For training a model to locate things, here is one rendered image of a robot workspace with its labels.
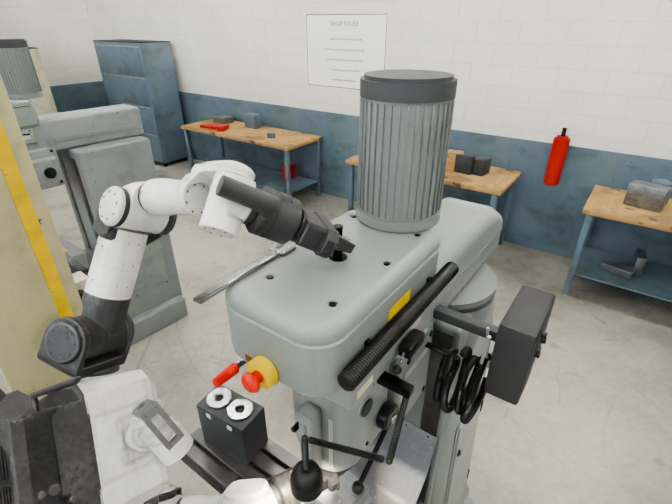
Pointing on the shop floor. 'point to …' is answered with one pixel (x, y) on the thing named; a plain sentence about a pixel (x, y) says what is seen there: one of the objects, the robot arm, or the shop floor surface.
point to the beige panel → (28, 265)
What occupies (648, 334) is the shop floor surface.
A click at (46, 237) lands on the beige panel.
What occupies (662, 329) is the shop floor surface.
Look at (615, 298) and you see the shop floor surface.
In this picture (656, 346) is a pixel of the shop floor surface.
